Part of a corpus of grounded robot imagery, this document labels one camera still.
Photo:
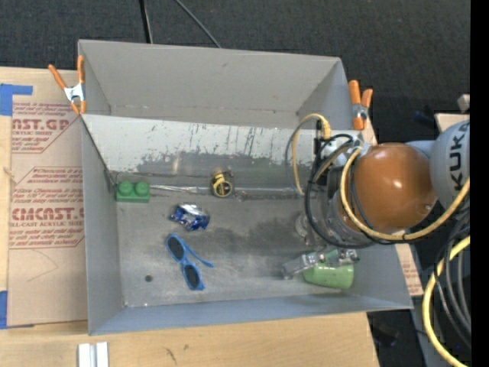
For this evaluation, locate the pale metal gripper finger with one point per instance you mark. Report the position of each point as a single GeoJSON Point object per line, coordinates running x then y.
{"type": "Point", "coordinates": [300, 265]}

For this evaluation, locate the light green sponge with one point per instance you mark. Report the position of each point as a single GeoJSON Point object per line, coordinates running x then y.
{"type": "Point", "coordinates": [330, 277]}

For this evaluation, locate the grey metal bin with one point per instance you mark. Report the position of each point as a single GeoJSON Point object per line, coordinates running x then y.
{"type": "Point", "coordinates": [237, 251]}

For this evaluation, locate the blue sunglasses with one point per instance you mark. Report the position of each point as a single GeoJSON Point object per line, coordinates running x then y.
{"type": "Point", "coordinates": [191, 273]}

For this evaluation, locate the yellow and black tape measure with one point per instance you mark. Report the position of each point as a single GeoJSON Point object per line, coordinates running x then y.
{"type": "Point", "coordinates": [221, 186]}

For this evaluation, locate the crumpled blue packet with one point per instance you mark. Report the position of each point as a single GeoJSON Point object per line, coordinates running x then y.
{"type": "Point", "coordinates": [191, 217]}

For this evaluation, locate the green toy brick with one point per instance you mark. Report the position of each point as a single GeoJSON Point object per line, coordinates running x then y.
{"type": "Point", "coordinates": [131, 192]}

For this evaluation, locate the black cylinder on white bracket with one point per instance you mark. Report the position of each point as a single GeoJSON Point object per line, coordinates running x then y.
{"type": "Point", "coordinates": [320, 143]}

